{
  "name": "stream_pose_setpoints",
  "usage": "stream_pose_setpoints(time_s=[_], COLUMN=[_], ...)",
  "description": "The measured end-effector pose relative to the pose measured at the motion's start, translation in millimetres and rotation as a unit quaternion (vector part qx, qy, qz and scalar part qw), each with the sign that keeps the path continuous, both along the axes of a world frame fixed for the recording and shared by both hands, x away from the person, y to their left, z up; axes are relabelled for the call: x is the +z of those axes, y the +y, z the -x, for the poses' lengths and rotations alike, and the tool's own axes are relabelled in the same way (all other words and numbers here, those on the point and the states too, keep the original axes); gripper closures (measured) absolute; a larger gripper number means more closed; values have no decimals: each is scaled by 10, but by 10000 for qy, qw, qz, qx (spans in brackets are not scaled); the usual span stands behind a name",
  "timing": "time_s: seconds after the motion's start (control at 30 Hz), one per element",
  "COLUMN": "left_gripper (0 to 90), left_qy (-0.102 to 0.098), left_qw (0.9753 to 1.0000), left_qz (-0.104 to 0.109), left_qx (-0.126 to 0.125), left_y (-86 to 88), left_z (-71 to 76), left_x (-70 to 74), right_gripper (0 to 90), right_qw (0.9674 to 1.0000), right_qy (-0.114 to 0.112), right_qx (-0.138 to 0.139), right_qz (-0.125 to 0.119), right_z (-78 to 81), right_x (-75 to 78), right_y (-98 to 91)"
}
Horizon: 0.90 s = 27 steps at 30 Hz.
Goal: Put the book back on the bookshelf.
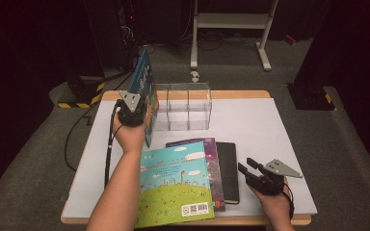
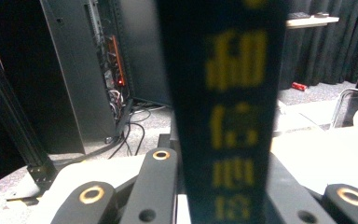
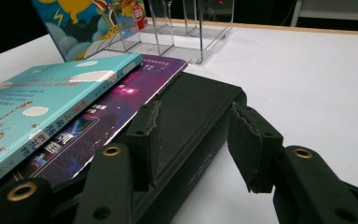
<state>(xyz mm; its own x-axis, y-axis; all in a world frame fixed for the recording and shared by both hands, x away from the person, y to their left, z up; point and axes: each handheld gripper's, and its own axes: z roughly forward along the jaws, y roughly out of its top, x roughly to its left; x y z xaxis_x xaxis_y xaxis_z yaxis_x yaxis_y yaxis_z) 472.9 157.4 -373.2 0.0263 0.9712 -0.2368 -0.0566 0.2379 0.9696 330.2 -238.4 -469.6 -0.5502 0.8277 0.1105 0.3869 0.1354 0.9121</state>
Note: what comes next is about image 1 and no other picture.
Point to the small white floor fitting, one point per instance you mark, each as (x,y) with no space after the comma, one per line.
(195,76)

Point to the person's left hand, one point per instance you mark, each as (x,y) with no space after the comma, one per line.
(130,138)

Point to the dark blue picture book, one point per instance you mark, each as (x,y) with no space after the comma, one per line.
(144,77)

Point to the purple book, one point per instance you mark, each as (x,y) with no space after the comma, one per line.
(215,173)

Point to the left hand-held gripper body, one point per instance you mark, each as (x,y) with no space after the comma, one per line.
(131,112)

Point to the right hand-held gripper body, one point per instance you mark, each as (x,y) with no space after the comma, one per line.
(268,183)

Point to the black yellow striped stand base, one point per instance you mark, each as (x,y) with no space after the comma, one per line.
(83,93)

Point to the white metal stand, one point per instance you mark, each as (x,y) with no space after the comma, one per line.
(231,20)

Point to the small red object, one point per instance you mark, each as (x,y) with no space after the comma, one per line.
(289,39)

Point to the person's right hand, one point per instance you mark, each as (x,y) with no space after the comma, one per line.
(273,205)

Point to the black notebook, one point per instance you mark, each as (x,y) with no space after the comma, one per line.
(229,173)

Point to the clear acrylic book rack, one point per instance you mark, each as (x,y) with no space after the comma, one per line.
(189,107)

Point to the light blue green picture book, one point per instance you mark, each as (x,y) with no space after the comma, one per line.
(173,186)

